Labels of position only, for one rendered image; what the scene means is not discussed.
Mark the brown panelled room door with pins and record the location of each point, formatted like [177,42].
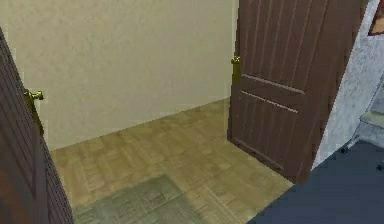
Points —
[276,83]

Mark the framed wall picture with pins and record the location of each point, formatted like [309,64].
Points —
[378,20]

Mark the grey office chair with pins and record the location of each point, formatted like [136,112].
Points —
[370,123]

